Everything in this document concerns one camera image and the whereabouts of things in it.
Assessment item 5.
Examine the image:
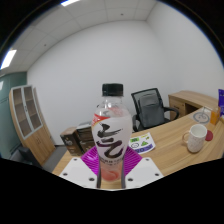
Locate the black armchair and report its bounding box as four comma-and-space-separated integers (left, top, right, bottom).
9, 146, 43, 166

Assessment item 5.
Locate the ceiling light panel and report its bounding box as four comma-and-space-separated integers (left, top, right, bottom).
0, 49, 18, 70
60, 0, 81, 7

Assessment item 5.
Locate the brown carton with yellow print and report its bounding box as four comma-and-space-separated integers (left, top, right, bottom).
79, 139, 96, 154

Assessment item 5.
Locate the white green printed leaflet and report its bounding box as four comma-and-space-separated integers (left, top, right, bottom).
128, 132, 157, 154

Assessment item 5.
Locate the wooden cabinet with glass doors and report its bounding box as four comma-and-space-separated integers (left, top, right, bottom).
8, 84, 56, 167

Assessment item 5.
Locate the flat round red coaster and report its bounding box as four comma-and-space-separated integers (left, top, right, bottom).
204, 129, 214, 142

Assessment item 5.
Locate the black mesh office chair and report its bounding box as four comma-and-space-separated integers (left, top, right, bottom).
130, 87, 180, 133

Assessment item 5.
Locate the purple box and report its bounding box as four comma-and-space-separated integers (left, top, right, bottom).
217, 88, 224, 108

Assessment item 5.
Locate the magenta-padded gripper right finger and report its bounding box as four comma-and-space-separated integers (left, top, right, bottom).
121, 145, 165, 190

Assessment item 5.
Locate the pink drink bottle black cap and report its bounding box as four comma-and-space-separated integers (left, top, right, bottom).
91, 83, 133, 183

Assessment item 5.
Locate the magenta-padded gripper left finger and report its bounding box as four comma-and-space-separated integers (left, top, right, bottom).
59, 146, 102, 189

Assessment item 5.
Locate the small brown carton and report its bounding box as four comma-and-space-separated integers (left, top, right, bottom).
59, 126, 83, 157

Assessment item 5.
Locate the white floral print mug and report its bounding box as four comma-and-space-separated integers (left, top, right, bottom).
181, 123, 208, 154

